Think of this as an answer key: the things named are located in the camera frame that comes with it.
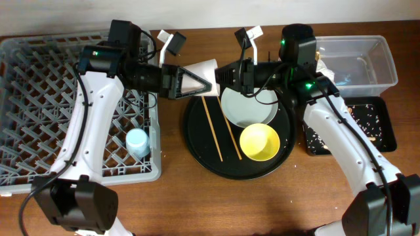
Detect pink cup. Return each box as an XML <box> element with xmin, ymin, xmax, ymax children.
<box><xmin>181</xmin><ymin>59</ymin><xmax>220</xmax><ymax>96</ymax></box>

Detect grey plate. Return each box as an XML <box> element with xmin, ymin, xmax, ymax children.
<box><xmin>221</xmin><ymin>88</ymin><xmax>278</xmax><ymax>128</ymax></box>

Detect blue cup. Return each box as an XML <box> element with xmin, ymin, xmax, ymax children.
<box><xmin>125</xmin><ymin>128</ymin><xmax>150</xmax><ymax>158</ymax></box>

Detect yellow bowl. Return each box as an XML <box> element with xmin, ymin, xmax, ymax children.
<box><xmin>240</xmin><ymin>123</ymin><xmax>281</xmax><ymax>162</ymax></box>

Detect gold coffee sachet wrapper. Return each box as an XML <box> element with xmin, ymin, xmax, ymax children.
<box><xmin>315</xmin><ymin>50</ymin><xmax>321</xmax><ymax>62</ymax></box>

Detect rice and peanut shell scraps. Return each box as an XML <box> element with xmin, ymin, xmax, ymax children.
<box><xmin>303</xmin><ymin>104</ymin><xmax>386</xmax><ymax>155</ymax></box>

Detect white napkin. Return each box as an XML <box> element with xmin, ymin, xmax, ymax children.
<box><xmin>316</xmin><ymin>60</ymin><xmax>335</xmax><ymax>83</ymax></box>

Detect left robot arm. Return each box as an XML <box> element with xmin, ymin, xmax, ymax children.
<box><xmin>30</xmin><ymin>20</ymin><xmax>217</xmax><ymax>235</ymax></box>

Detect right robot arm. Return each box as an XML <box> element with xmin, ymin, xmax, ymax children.
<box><xmin>215</xmin><ymin>24</ymin><xmax>419</xmax><ymax>235</ymax></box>

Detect grey dishwasher rack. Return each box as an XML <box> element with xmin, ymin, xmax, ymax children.
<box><xmin>1</xmin><ymin>31</ymin><xmax>161</xmax><ymax>197</ymax></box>

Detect right wooden chopstick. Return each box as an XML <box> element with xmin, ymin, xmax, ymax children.
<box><xmin>217</xmin><ymin>96</ymin><xmax>242</xmax><ymax>161</ymax></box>

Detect wooden chopstick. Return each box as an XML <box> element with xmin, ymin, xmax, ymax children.
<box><xmin>201</xmin><ymin>96</ymin><xmax>223</xmax><ymax>162</ymax></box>
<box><xmin>217</xmin><ymin>96</ymin><xmax>242</xmax><ymax>161</ymax></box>

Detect left wooden chopstick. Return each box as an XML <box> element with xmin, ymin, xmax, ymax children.
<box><xmin>201</xmin><ymin>96</ymin><xmax>223</xmax><ymax>162</ymax></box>

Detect clear plastic bin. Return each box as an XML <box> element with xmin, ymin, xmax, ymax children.
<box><xmin>316</xmin><ymin>35</ymin><xmax>398</xmax><ymax>98</ymax></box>

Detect black rectangular tray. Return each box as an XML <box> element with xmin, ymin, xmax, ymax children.
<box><xmin>299</xmin><ymin>96</ymin><xmax>398</xmax><ymax>157</ymax></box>

